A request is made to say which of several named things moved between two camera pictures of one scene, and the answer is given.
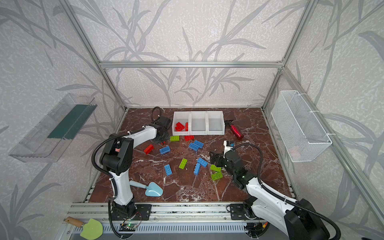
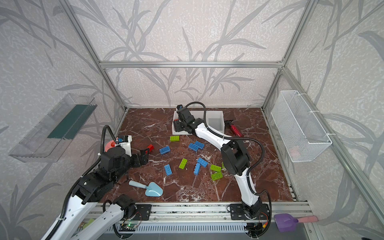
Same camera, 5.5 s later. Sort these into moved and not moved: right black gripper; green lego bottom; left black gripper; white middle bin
Moved: left black gripper; right black gripper
Not moved: white middle bin; green lego bottom
